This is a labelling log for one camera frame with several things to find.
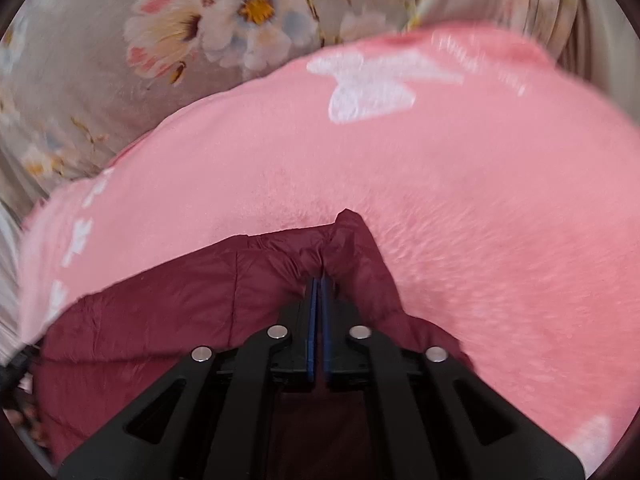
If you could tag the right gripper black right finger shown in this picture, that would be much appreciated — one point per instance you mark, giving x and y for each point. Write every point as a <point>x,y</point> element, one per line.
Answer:
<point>429,416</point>

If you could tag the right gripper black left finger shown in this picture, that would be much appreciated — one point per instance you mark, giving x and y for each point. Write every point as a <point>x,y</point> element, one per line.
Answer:
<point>200,420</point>

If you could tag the maroon quilted puffer jacket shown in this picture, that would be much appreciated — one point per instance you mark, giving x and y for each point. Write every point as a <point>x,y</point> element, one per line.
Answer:
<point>110,346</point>

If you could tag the pink fleece blanket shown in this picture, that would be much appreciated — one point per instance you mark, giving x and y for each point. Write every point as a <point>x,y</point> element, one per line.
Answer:
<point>503,194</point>

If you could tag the grey floral bed sheet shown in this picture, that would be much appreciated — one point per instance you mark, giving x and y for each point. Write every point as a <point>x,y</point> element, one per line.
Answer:
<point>81,79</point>

